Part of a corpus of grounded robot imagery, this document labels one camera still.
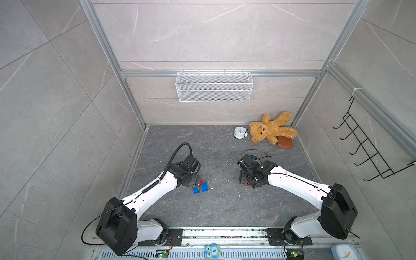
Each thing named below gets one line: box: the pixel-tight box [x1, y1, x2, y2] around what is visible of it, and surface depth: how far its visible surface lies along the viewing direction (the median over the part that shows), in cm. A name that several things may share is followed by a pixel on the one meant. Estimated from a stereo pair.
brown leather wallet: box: [276, 135, 294, 149], surface depth 109 cm
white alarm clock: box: [233, 126, 249, 139], surface depth 113 cm
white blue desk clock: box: [330, 243, 363, 260], surface depth 69 cm
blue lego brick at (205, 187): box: [201, 182, 209, 193], surface depth 91 cm
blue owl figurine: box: [204, 243, 222, 259], surface depth 70 cm
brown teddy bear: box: [249, 111, 298, 145], surface depth 109 cm
